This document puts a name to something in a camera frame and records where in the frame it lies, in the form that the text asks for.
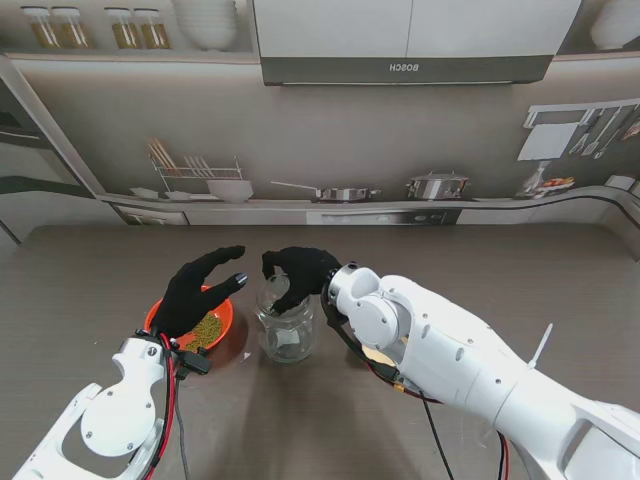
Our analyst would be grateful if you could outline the clear glass jar lid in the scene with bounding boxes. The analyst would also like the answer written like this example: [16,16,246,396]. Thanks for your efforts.
[260,275,296,315]

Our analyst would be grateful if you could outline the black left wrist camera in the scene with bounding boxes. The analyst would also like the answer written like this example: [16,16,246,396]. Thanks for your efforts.
[175,349,211,377]

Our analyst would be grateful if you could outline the red cable on arm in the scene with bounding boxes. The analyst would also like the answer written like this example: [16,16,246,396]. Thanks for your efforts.
[147,332,184,474]
[497,432,512,480]

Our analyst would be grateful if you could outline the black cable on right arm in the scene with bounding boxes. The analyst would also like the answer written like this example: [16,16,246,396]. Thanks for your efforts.
[322,294,457,480]

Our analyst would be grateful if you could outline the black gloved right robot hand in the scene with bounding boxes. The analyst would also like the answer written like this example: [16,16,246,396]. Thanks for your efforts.
[261,245,346,316]

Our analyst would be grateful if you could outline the green mung beans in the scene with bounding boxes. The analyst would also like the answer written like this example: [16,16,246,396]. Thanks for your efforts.
[177,313,224,352]

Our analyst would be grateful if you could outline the grey cable on left arm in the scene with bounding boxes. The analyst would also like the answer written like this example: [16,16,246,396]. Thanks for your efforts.
[172,379,192,480]

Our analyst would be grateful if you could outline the red cable on right arm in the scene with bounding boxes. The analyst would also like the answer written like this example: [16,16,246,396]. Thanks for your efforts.
[497,432,512,480]

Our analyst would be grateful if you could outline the printed kitchen backdrop banner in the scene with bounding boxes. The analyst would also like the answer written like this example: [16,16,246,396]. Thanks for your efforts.
[0,0,640,261]

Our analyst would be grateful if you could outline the red cable on left arm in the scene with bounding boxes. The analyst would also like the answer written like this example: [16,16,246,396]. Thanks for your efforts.
[147,332,184,474]

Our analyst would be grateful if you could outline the white zip tie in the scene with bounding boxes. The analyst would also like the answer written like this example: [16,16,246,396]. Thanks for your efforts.
[528,323,555,371]

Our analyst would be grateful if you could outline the orange plastic bowl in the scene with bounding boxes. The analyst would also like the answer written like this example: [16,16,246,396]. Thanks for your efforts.
[144,284,235,354]

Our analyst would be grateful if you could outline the clear glass jar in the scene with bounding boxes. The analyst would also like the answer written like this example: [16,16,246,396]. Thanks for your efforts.
[253,277,320,364]

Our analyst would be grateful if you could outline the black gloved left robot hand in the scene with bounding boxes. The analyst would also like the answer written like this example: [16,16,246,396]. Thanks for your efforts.
[149,244,250,342]

